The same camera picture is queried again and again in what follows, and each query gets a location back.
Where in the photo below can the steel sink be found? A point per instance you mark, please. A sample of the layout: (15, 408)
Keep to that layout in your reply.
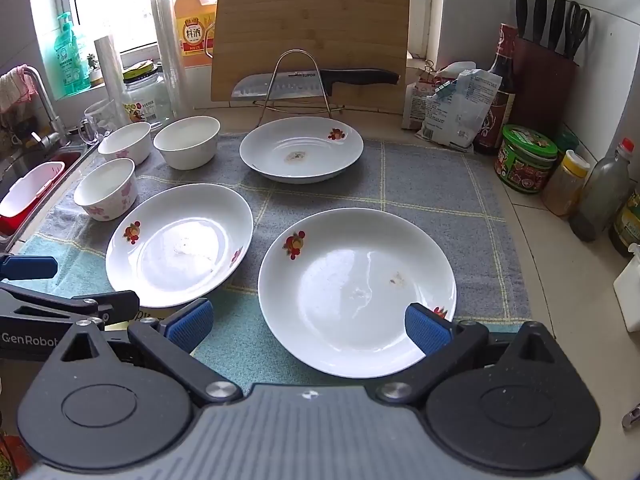
(10, 160)

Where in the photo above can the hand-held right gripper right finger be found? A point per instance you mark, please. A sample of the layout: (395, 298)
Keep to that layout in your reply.
(425, 330)

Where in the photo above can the small green lidded jar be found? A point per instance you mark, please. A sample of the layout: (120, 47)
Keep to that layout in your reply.
(566, 142)

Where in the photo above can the grey teal checked towel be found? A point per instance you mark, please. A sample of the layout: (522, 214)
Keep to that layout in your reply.
(415, 185)

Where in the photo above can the glass jar with dark lid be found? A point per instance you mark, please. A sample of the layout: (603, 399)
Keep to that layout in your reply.
(145, 101)

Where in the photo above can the dark brown knife block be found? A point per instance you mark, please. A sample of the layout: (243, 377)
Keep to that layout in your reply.
(542, 90)

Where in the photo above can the plain white bowl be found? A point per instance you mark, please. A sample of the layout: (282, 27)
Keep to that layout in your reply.
(187, 154)

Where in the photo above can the dark soy sauce bottle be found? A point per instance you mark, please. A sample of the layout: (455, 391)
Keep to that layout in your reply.
(500, 60)

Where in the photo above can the green lidded sauce jar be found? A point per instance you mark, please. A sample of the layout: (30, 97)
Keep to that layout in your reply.
(525, 165)

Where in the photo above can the clear glass mug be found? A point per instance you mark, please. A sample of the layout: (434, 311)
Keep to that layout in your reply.
(102, 117)

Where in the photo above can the small potted plant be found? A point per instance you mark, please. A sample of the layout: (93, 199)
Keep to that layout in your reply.
(94, 72)

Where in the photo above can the white pink floral bowl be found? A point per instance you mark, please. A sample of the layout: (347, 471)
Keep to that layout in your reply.
(107, 201)
(125, 146)

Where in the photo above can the yellow lidded spice jar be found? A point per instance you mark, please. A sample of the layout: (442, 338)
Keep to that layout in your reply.
(562, 190)

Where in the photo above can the window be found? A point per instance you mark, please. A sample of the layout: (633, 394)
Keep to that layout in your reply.
(125, 0)

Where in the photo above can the white plastic container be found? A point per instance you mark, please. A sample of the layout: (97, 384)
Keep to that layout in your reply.
(630, 290)

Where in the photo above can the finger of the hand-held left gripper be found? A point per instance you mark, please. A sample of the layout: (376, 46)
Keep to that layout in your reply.
(100, 305)
(30, 267)

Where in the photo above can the steel faucet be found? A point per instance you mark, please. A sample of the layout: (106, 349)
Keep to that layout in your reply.
(50, 110)

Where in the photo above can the green dish soap bottle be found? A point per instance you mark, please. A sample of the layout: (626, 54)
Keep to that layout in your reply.
(70, 65)

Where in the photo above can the white blue plastic bag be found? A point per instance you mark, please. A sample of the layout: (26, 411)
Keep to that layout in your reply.
(455, 110)

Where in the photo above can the red white plastic basin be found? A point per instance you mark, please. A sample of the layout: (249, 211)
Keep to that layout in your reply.
(30, 190)

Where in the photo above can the orange cooking wine jug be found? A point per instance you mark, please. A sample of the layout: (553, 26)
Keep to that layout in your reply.
(192, 20)

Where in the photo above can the green yellow label bottle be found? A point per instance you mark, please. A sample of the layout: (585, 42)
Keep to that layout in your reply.
(627, 230)

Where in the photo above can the pink cloth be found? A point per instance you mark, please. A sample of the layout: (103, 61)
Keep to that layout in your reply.
(12, 92)

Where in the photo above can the short clear plastic wrap roll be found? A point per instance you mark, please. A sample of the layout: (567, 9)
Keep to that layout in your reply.
(109, 75)

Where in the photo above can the white fruit print plate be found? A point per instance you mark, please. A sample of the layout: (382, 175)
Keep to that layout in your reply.
(190, 240)
(350, 285)
(310, 145)

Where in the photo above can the white red printed bag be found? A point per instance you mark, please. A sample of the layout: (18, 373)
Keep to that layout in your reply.
(415, 105)

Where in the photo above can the red capped clear bottle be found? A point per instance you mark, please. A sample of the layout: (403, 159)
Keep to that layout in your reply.
(597, 195)

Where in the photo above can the bamboo cutting board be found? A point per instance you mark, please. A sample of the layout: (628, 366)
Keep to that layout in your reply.
(310, 25)

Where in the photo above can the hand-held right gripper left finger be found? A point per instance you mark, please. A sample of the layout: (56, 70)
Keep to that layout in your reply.
(192, 322)

